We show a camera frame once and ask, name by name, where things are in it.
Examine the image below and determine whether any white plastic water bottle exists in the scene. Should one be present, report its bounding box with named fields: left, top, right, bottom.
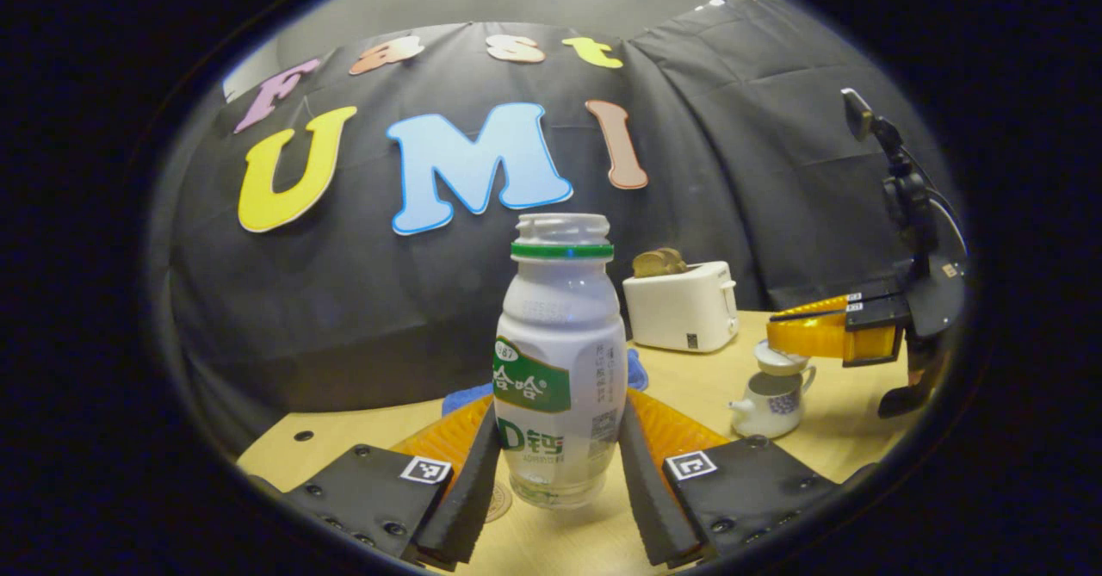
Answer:
left=492, top=213, right=628, bottom=510

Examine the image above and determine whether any white toaster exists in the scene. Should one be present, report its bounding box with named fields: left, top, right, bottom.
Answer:
left=622, top=261, right=740, bottom=354

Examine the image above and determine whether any round wooden coaster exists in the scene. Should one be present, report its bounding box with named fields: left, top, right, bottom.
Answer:
left=482, top=481, right=515, bottom=523

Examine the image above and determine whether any blue towel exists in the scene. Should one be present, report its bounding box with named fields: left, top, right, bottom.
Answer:
left=442, top=348, right=649, bottom=418

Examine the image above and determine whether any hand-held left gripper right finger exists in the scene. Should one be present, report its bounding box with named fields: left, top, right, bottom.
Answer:
left=616, top=387, right=879, bottom=570

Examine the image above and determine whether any black backdrop cloth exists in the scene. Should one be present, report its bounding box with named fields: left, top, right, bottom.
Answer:
left=168, top=0, right=965, bottom=465

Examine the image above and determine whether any white blue-patterned teacup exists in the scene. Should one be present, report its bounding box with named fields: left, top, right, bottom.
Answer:
left=729, top=362, right=817, bottom=439

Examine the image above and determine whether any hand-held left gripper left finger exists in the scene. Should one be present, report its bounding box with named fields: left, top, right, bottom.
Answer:
left=250, top=395, right=502, bottom=570

